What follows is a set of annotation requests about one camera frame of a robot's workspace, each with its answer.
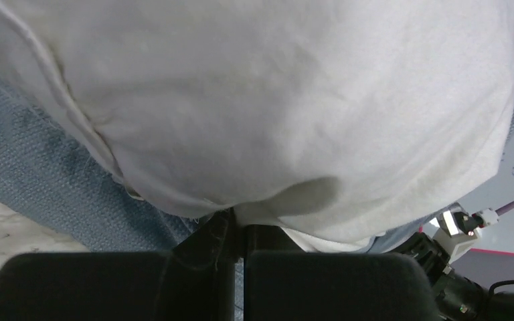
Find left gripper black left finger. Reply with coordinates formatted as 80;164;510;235
0;211;236;320

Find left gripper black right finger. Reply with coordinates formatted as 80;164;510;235
244;225;440;320

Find white pillow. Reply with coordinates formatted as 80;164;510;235
0;0;514;253

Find patchwork and blue pillowcase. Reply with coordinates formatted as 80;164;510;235
0;0;514;321

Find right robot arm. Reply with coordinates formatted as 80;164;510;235
392;232;514;321

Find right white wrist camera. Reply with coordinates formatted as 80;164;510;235
432;207;499;264

